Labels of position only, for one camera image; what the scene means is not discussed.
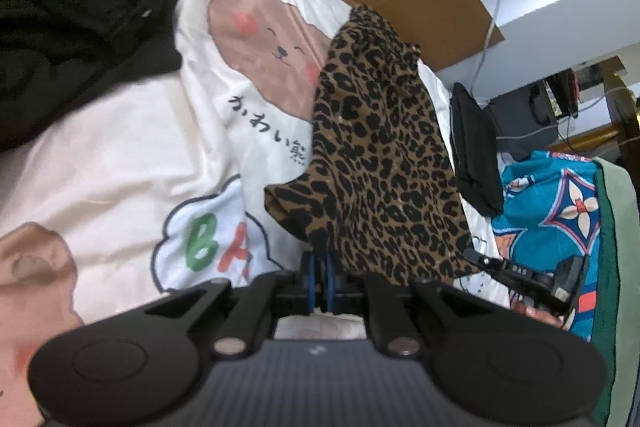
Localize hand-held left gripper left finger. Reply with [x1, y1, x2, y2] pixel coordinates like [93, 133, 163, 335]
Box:
[144, 252, 317, 356]

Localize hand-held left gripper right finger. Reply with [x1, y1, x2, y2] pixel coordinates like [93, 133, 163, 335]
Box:
[321, 252, 494, 356]

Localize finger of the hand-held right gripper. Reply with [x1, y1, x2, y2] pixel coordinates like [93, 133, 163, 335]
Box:
[462, 248, 507, 281]

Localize leopard print garment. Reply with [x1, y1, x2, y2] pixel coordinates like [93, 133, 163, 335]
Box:
[263, 4, 474, 289]

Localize person's right hand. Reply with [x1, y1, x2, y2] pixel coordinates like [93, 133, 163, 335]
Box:
[512, 299, 569, 331]

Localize green blanket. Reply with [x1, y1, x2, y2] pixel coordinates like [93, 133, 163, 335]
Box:
[591, 156, 640, 427]

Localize teal patterned blanket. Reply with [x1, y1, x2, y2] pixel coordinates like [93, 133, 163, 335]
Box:
[491, 150, 614, 344]

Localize folded black pants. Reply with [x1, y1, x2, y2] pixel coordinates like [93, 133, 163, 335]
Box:
[449, 81, 505, 218]

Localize black bag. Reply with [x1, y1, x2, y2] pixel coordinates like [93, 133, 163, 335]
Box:
[486, 83, 562, 156]

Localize gold-rimmed round table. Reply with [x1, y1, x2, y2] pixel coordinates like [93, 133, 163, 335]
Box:
[546, 61, 640, 154]

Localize white bear print bed sheet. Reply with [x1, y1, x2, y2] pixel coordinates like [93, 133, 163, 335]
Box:
[0, 0, 507, 427]

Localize black crumpled garment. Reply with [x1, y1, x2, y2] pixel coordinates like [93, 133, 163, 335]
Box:
[0, 0, 183, 154]

